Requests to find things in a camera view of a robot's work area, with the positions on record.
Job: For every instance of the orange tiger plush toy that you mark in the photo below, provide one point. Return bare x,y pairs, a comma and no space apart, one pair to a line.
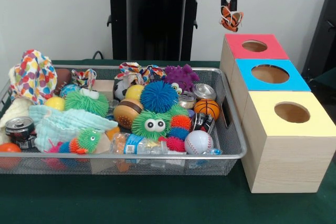
232,22

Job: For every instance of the blue fuzzy ball toy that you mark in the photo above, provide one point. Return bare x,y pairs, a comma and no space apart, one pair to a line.
158,96

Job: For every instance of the crushed red soda can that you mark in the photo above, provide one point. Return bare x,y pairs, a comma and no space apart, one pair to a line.
203,123

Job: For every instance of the toy hamburger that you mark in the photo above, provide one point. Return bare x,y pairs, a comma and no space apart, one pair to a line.
127,112

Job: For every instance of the crushed clear plastic bottle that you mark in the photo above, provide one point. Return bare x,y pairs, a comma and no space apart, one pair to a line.
139,145

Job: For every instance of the wooden box with three holes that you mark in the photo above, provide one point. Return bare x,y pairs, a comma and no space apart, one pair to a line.
288,155

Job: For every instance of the shallow clear mesh bin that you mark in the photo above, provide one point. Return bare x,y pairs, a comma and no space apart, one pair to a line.
78,165

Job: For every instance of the black monitor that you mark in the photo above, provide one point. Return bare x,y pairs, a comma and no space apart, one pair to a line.
323,37

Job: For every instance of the small toy basketball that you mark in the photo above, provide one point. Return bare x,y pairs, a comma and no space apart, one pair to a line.
207,108

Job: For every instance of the dark green tablecloth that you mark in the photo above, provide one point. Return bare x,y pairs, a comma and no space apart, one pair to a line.
131,200
326,83

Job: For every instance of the white dimpled ball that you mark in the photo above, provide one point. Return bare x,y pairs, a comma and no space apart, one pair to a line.
198,142

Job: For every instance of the green fuzzy toy with eyes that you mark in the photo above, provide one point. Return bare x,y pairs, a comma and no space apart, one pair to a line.
86,99

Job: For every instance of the mint green cloth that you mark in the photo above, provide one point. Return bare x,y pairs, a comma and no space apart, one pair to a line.
68,127

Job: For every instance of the colourful dotted cloth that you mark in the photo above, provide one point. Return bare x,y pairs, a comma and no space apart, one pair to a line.
32,77

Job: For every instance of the black soda can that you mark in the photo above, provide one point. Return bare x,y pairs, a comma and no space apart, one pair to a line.
19,132

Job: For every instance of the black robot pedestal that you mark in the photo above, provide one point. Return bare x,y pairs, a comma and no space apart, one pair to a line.
152,24

